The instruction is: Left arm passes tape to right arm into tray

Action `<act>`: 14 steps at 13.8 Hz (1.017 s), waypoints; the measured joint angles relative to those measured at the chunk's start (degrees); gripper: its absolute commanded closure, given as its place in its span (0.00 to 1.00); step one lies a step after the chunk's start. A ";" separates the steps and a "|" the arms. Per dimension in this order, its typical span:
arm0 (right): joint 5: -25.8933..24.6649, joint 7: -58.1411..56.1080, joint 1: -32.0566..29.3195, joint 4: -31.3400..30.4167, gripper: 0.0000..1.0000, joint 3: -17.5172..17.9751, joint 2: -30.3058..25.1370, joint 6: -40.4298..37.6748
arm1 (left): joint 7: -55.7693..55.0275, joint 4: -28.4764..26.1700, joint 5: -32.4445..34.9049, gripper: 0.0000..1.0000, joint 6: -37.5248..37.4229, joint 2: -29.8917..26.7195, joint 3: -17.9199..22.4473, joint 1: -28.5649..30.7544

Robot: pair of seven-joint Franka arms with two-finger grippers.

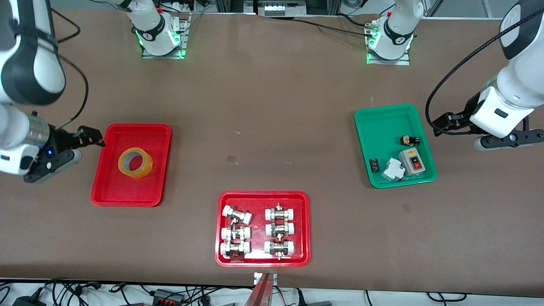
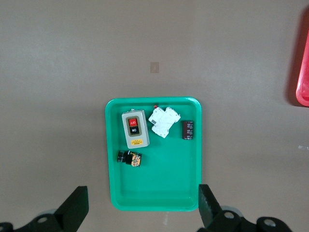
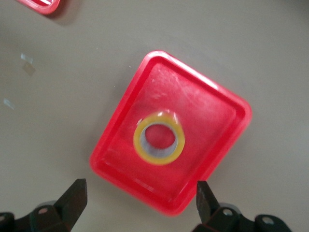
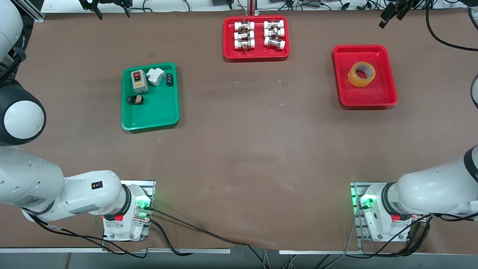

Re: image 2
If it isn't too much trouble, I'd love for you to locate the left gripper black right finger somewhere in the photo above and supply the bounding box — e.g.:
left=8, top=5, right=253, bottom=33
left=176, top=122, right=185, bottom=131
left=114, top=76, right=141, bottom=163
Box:
left=197, top=183, right=242, bottom=232

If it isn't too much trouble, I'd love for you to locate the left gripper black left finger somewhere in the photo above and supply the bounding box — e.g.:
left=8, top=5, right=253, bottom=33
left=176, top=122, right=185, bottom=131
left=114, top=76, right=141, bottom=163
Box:
left=14, top=185, right=89, bottom=232

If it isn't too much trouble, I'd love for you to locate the green plastic tray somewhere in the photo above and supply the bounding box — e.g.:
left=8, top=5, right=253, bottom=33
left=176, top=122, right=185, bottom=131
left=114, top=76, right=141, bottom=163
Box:
left=105, top=96, right=202, bottom=212

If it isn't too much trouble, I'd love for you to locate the red plastic tray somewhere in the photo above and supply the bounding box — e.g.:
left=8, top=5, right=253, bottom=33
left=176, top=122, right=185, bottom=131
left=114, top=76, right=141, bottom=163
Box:
left=295, top=29, right=309, bottom=107

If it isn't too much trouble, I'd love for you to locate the dark brown cylindrical capacitor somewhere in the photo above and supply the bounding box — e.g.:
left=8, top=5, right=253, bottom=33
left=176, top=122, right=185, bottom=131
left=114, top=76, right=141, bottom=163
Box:
left=181, top=120, right=194, bottom=141

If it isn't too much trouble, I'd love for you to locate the white circuit breaker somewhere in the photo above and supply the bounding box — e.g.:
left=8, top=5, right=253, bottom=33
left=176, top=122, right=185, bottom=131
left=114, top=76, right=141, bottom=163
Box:
left=148, top=104, right=182, bottom=139

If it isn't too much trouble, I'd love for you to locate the black push button switch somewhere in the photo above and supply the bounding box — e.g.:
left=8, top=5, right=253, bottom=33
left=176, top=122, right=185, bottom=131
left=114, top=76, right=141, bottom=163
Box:
left=116, top=150, right=142, bottom=168

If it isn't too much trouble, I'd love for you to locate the grey on-off switch box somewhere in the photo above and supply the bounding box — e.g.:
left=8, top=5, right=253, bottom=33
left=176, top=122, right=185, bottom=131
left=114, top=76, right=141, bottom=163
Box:
left=121, top=109, right=150, bottom=149

